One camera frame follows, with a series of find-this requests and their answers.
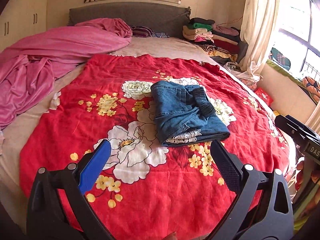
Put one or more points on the cream curtain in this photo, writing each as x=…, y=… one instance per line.
x=259, y=25

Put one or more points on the crumpled grey white cloth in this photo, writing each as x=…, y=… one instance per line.
x=235, y=69

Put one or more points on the grey bed headboard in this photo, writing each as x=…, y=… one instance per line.
x=161, y=18

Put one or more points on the stack of folded clothes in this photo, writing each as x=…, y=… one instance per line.
x=220, y=43

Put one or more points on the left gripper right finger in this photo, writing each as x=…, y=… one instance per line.
x=262, y=206

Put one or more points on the white wardrobe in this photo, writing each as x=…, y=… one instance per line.
x=21, y=18

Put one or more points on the pink bed sheet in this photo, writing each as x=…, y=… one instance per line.
x=30, y=67

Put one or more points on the blue denim pants lace hem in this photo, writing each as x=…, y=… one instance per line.
x=184, y=115

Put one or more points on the red floral blanket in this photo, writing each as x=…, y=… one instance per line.
x=146, y=190

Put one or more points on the red packet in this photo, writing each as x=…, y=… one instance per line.
x=264, y=96

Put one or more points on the striped purple pillow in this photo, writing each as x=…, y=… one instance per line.
x=144, y=32

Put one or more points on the beige mattress sheet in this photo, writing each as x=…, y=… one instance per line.
x=18, y=132

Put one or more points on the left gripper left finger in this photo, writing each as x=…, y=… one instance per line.
x=46, y=218

